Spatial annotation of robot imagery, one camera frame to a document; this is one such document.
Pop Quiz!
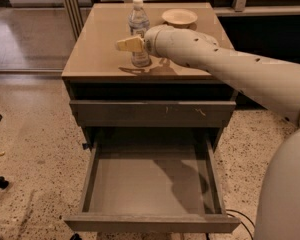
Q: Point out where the white bowl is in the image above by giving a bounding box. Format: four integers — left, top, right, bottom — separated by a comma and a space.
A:
162, 9, 198, 28

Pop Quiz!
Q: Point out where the grey drawer cabinet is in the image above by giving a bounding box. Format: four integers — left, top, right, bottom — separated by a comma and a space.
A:
62, 3, 237, 145

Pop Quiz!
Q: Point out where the black cable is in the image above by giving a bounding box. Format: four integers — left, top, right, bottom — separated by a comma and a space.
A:
204, 209, 258, 240

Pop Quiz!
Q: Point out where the closed grey top drawer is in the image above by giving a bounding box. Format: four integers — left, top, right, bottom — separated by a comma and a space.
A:
70, 100, 236, 128

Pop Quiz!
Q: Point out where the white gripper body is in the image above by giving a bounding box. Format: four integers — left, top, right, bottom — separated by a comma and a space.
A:
144, 25, 172, 57

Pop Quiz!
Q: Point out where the open grey middle drawer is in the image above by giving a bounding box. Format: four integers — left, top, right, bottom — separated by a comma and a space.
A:
65, 128, 240, 233

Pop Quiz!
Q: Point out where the metal railing post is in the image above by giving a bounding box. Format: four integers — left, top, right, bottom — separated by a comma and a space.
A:
63, 0, 83, 39

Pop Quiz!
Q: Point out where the clear plastic water bottle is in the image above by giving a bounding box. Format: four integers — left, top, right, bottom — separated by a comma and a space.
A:
128, 0, 151, 67

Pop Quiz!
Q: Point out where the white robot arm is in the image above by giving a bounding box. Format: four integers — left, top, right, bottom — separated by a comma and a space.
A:
116, 25, 300, 240

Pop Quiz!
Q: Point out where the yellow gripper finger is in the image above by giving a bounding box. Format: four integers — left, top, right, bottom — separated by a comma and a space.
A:
116, 35, 144, 52

